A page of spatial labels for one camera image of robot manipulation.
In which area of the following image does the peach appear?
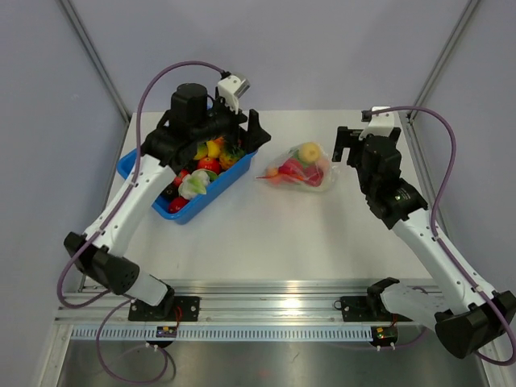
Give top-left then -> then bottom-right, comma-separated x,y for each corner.
265,167 -> 280,180

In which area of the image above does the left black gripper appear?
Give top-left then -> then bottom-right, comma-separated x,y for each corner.
191,93 -> 270,153

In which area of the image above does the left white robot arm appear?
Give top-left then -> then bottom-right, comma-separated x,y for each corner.
64,75 -> 271,321

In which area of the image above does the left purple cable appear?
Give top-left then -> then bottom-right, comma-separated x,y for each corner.
56,60 -> 231,382

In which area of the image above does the yellow pepper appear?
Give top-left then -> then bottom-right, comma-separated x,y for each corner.
206,140 -> 223,159

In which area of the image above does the green yellow mango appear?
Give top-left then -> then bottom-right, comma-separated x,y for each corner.
194,144 -> 208,160

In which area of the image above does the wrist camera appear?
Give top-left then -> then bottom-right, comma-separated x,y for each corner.
359,106 -> 395,140
217,74 -> 250,113

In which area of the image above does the left frame post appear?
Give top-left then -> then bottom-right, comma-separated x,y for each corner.
56,0 -> 132,124

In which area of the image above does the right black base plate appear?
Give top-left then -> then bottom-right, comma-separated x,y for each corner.
332,295 -> 410,323

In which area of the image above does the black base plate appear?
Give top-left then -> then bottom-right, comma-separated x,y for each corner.
332,295 -> 410,323
128,296 -> 201,323

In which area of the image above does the dark purple eggplant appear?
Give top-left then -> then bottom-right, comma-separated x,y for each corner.
160,183 -> 179,202

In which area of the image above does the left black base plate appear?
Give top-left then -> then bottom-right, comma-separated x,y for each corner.
128,296 -> 201,323

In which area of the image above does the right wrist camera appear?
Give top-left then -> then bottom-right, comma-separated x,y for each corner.
359,106 -> 395,140

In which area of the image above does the white green cabbage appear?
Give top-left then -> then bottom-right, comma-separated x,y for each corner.
178,169 -> 218,201

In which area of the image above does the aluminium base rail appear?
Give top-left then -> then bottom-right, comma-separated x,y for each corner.
54,280 -> 444,327

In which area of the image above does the blue plastic basket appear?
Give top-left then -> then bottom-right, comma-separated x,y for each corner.
116,105 -> 260,226

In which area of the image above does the large red tomato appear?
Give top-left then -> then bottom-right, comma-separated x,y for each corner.
302,164 -> 324,187

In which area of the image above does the green lettuce head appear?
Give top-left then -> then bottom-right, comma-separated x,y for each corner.
290,148 -> 301,160

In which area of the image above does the small pineapple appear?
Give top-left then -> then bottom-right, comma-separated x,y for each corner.
218,143 -> 245,171

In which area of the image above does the frame post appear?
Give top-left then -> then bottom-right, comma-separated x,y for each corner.
414,0 -> 484,106
56,0 -> 132,124

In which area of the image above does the clear zip top bag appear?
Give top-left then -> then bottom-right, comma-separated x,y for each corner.
256,142 -> 338,193

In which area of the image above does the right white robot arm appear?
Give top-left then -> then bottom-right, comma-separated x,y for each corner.
332,127 -> 515,359

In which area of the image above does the yellow lemon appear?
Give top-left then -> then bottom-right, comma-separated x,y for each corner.
298,142 -> 321,164

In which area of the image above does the right frame post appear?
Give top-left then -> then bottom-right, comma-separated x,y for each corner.
414,0 -> 484,106

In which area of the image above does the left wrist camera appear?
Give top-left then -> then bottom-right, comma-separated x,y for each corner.
217,74 -> 250,113

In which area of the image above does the white slotted cable duct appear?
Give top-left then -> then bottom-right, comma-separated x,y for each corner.
71,325 -> 372,343

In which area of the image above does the red apple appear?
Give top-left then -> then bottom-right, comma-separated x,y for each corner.
198,156 -> 222,175

